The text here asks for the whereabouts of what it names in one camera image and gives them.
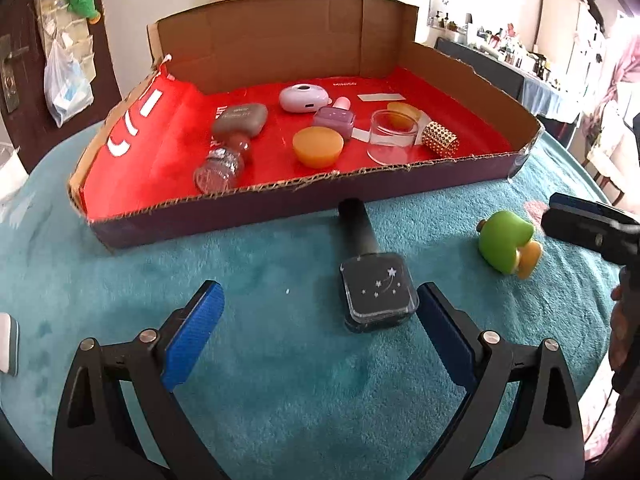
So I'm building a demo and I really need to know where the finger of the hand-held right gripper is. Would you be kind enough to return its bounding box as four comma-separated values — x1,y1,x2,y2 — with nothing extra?
548,192,640,226
541,208,610,255

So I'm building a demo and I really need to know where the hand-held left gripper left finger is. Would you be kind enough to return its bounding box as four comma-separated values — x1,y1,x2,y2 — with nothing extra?
52,280,226,480

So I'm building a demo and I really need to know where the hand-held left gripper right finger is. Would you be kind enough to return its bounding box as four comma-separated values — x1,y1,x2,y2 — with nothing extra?
416,282,586,480

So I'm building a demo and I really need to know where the green duck toy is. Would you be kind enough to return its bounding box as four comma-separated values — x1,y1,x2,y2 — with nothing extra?
476,210,543,281

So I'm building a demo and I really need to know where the black nail polish bottle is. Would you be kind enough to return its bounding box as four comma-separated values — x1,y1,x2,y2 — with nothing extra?
337,198,420,333

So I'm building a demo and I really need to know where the clear glass cup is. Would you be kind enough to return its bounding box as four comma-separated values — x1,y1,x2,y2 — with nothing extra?
369,110,420,166

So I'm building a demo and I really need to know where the small orange wax puck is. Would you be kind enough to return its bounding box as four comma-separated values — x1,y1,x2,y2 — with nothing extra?
386,102,422,131

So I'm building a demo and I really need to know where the brown earbud case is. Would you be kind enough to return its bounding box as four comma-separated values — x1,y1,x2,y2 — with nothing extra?
211,103,268,138

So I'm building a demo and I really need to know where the large orange wax puck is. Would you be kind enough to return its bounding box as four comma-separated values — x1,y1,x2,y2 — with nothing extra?
292,126,346,169

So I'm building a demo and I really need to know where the pink nail polish bottle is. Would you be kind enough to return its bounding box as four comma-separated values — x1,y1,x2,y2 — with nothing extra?
312,96,357,140

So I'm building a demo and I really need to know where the lavender round device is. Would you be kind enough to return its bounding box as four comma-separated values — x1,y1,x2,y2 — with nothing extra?
279,83,331,113

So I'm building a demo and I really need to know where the cardboard box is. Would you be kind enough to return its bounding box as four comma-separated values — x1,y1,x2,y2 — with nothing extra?
67,0,545,251

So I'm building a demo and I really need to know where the person's right hand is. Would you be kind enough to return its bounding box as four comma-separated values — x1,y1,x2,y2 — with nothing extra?
609,267,640,396

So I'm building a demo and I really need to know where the pink garment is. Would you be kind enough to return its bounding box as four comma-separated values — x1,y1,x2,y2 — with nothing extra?
582,35,640,171

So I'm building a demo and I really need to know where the table with dark cloth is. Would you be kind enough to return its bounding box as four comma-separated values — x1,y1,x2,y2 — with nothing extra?
434,36,583,133

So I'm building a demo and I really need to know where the gold studded cylinder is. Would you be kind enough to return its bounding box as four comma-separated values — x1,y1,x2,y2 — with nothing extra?
421,121,461,157

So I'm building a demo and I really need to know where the row of cosmetic bottles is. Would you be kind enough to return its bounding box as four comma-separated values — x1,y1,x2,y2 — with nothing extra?
430,10,556,81

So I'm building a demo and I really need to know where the clear glittery bottle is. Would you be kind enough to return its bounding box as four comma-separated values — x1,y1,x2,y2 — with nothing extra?
193,132,252,195

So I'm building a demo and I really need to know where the red paper box liner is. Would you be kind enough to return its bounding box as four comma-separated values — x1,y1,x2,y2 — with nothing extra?
80,62,513,221

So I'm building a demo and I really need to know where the white wardrobe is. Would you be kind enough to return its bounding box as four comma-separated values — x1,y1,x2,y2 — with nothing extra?
535,0,611,96

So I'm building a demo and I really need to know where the white flat object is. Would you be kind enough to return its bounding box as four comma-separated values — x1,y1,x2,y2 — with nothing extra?
0,312,21,376

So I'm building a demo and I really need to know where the white plastic sheet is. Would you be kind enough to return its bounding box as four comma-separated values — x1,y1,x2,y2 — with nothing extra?
0,145,31,211

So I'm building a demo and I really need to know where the translucent plastic bag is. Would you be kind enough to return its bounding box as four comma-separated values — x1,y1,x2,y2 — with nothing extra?
43,35,96,128

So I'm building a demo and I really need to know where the dark brown door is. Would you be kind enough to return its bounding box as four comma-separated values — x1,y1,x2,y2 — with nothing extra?
0,0,121,156

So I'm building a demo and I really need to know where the metal door handle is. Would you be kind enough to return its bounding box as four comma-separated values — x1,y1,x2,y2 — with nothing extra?
0,35,31,113

